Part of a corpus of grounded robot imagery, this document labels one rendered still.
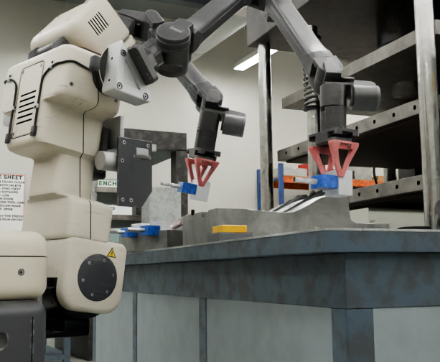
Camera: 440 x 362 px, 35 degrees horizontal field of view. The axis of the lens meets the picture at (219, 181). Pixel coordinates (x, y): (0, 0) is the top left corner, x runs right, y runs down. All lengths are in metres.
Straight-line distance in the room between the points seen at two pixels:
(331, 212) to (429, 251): 0.66
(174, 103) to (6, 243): 8.59
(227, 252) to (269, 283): 0.13
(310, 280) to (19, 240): 0.52
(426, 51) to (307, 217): 0.74
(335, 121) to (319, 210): 0.38
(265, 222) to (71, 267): 0.51
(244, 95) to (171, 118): 1.22
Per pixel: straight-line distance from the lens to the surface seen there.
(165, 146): 6.58
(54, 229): 1.60
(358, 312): 1.17
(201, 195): 1.88
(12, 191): 8.99
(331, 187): 1.49
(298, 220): 1.81
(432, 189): 2.21
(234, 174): 10.00
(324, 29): 3.24
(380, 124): 2.56
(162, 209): 6.24
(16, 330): 1.31
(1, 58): 9.33
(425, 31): 2.32
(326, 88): 1.54
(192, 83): 1.99
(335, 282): 1.18
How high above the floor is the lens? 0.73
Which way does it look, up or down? 8 degrees up
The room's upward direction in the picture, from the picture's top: 1 degrees counter-clockwise
